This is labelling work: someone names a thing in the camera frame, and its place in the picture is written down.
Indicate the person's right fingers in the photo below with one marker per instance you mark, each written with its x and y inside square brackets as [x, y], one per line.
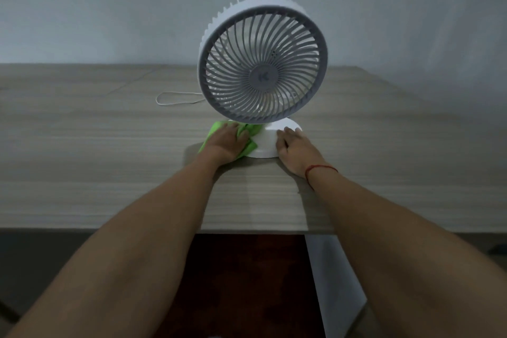
[286, 136]

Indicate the white desk fan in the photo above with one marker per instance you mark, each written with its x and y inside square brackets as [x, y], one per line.
[263, 72]

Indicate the person's left hand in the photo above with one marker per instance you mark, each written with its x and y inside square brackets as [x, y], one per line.
[224, 143]

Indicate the person's left fingers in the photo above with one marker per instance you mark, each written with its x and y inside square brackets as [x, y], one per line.
[240, 130]

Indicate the person's right hand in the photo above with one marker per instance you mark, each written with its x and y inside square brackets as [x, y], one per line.
[296, 151]

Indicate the person's left forearm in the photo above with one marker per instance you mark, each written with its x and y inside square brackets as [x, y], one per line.
[119, 254]

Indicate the white table leg panel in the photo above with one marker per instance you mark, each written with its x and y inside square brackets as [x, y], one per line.
[336, 282]

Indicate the green cleaning cloth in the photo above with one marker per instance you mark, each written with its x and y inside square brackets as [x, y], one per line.
[245, 139]

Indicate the person's right forearm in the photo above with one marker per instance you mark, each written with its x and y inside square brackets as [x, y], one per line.
[400, 254]

